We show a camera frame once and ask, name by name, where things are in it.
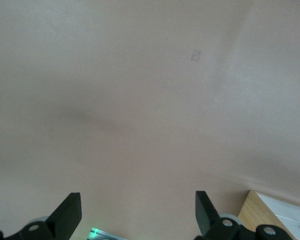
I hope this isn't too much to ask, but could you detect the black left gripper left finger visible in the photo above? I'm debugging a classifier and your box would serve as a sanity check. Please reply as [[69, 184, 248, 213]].
[[0, 191, 82, 240]]

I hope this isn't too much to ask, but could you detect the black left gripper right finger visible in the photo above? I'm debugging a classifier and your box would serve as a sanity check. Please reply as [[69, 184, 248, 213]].
[[194, 190, 297, 240]]

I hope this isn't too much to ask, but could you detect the white-fronted wooden drawer with handle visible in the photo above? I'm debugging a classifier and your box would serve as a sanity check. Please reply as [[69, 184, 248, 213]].
[[274, 213, 300, 240]]

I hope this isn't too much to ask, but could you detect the wooden drawer cabinet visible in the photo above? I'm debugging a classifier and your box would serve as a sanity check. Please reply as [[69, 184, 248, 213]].
[[236, 189, 300, 240]]

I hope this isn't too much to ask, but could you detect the brown table mat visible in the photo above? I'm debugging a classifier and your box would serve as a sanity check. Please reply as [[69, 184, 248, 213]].
[[0, 0, 300, 240]]

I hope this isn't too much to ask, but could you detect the small clear tape piece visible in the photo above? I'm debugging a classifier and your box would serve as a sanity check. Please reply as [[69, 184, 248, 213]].
[[189, 48, 202, 62]]

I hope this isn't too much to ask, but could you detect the white drawer front without handle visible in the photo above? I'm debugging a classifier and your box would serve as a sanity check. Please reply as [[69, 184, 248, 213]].
[[254, 193, 300, 222]]

